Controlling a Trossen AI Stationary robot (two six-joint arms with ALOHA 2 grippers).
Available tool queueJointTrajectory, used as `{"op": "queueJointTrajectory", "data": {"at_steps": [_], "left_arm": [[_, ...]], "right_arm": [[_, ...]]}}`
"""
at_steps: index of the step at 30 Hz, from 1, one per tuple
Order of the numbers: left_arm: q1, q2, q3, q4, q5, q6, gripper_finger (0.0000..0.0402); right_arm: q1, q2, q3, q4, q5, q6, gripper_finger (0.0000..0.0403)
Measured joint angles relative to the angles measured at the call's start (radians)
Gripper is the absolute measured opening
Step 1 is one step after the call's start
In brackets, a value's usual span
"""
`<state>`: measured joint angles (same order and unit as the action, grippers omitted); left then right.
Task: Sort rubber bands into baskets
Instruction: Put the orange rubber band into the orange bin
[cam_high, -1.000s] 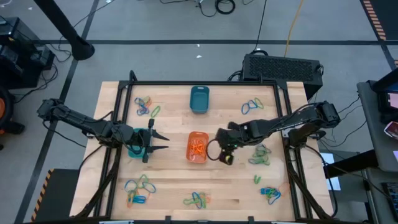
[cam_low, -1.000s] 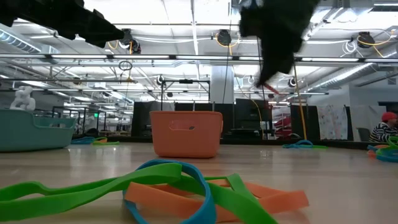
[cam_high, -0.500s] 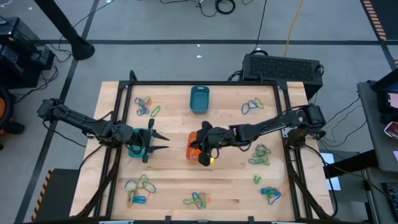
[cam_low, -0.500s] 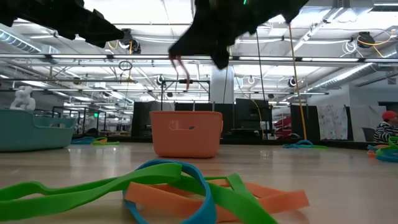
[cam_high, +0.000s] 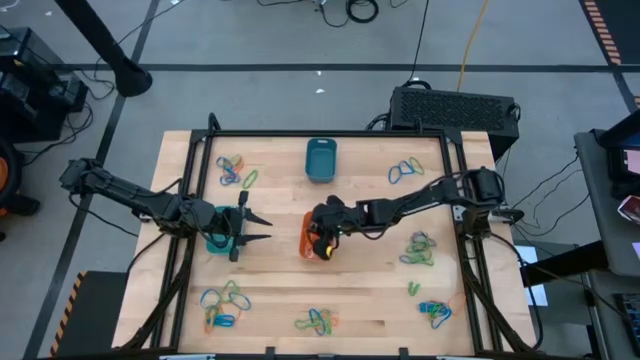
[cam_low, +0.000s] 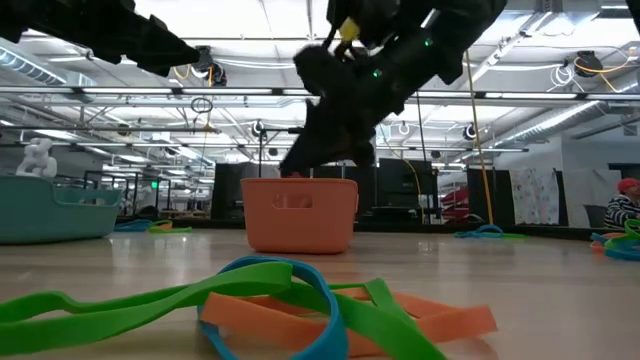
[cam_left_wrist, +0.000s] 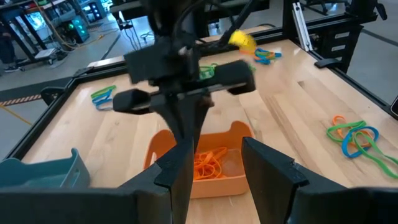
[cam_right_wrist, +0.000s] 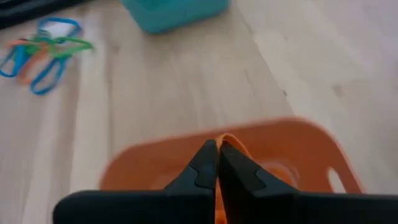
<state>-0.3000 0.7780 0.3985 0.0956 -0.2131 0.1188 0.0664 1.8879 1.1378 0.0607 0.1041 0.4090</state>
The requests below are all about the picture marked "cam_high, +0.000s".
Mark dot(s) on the teal green plastic basket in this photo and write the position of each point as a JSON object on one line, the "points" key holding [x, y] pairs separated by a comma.
{"points": [[220, 248]]}

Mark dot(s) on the blue plastic basket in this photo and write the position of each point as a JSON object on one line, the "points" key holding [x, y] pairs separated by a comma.
{"points": [[321, 165]]}

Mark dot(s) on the red card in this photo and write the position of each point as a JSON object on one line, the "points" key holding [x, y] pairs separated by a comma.
{"points": [[631, 209]]}

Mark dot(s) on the orange and black machine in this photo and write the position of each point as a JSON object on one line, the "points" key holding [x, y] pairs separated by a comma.
{"points": [[5, 175]]}

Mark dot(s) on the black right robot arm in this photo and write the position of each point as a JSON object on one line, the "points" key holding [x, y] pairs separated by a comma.
{"points": [[415, 202]]}

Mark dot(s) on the grey desk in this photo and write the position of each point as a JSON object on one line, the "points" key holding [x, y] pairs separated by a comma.
{"points": [[595, 200]]}

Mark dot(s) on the black pole stand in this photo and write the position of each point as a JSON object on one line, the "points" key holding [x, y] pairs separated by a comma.
{"points": [[130, 77]]}

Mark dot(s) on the black beam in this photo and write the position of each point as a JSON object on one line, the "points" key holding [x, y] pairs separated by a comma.
{"points": [[565, 262]]}

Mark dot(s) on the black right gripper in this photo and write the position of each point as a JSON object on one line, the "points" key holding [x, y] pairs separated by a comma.
{"points": [[330, 225]]}

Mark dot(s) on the black monitor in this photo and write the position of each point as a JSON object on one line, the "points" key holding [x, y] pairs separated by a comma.
{"points": [[620, 145]]}

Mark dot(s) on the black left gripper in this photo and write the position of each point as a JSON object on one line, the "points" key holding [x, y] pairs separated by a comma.
{"points": [[222, 222]]}

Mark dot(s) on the black equipment cart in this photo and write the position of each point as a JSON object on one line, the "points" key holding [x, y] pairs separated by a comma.
{"points": [[30, 100]]}

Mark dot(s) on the black hazard-striped floor mat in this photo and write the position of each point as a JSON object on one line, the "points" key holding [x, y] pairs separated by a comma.
{"points": [[625, 25], [95, 315]]}

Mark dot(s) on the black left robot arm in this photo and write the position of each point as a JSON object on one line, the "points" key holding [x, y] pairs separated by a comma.
{"points": [[140, 200]]}

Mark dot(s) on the black aluminium table frame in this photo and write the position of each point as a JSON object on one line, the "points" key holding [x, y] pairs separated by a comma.
{"points": [[325, 133]]}

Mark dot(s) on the black computer case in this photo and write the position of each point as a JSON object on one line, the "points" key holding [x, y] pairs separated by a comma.
{"points": [[450, 110]]}

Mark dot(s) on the orange plastic basket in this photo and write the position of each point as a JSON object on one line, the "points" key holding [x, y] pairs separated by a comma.
{"points": [[304, 240]]}

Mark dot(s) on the orange rubber band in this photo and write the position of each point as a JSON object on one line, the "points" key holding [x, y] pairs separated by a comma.
{"points": [[335, 320], [457, 300], [206, 322], [239, 165]]}

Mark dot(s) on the white paper sheet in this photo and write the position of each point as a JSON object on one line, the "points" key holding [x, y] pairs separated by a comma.
{"points": [[537, 295]]}

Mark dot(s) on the black keyboard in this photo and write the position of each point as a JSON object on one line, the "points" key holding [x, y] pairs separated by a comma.
{"points": [[630, 320]]}

